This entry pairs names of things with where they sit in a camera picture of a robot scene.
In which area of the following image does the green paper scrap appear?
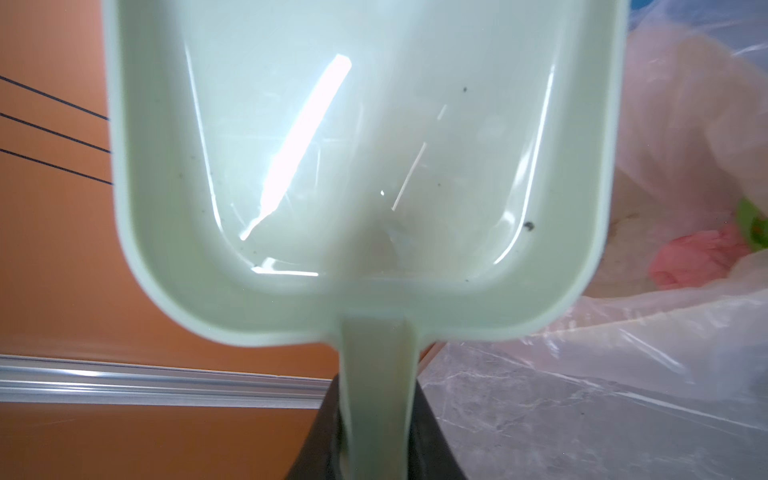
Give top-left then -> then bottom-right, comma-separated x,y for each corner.
735,198 -> 767,252

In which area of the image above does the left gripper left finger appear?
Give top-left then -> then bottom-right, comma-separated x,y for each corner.
285,376 -> 342,480

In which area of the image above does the cream plastic trash bin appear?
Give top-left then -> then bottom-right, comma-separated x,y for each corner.
587,169 -> 767,298

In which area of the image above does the clear plastic bin liner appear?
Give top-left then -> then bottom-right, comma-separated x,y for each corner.
497,1 -> 767,430

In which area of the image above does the green plastic dustpan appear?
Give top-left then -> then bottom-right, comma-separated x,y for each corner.
101,1 -> 630,479

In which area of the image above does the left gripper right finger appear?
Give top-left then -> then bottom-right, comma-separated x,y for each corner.
409,383 -> 467,480

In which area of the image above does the large pink paper scrap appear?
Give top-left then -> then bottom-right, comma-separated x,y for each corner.
648,224 -> 752,290

